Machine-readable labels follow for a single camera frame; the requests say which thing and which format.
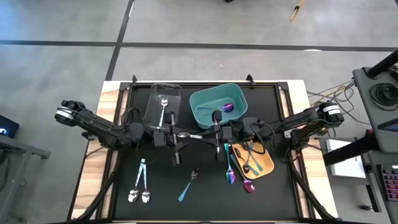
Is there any black table mat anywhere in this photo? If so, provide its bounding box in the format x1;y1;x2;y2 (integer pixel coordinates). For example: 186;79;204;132
113;83;299;222

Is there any orange plastic bin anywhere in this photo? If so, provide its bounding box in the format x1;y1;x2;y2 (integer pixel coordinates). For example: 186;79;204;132
231;140;275;180

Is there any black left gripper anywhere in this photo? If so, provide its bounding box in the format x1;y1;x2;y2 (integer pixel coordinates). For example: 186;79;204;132
151;112;182;167

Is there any yellow hanging cord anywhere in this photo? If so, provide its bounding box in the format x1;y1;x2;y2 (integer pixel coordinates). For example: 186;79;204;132
290;0;305;22

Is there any black cart beam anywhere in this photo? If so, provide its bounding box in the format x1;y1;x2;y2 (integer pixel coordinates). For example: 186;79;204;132
322;130;380;167

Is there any black cable coil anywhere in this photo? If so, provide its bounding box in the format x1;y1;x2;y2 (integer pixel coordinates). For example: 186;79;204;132
369;82;398;111

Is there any black screen device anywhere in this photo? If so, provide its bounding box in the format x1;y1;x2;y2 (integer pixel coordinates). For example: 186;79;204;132
0;114;20;138

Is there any teal plastic bin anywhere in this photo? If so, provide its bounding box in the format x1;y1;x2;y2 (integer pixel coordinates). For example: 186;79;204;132
188;82;249;130

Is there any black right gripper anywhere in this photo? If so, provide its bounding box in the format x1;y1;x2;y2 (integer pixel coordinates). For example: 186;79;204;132
213;110;248;163

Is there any white box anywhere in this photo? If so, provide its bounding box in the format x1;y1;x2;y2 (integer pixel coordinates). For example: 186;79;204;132
325;139;367;179

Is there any grey keyboard stand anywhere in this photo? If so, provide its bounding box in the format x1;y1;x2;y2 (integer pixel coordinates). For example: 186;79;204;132
361;151;398;224

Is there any grey equipment cart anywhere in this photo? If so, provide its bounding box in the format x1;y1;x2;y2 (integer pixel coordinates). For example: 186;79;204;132
352;66;398;154

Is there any floor cable bundle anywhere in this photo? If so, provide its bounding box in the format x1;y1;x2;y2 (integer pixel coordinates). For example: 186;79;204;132
306;79;357;113

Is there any silver spoons pair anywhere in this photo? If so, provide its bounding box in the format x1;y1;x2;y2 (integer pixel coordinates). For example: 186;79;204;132
127;158;146;203

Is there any black pole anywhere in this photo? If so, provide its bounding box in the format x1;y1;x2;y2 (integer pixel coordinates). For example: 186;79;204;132
366;49;398;78

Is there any clear plastic bin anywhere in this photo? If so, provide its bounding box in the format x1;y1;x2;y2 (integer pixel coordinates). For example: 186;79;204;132
141;83;183;135

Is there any backlit keyboard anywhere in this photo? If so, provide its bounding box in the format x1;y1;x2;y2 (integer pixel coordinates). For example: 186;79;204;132
379;164;398;202

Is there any grey workbench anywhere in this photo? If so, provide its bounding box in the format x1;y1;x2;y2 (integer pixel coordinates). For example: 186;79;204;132
0;133;52;224

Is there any iridescent rainbow spoon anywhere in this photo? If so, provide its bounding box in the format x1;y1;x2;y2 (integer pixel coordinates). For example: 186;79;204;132
223;142;236;185
231;154;256;194
198;109;224;121
196;103;235;114

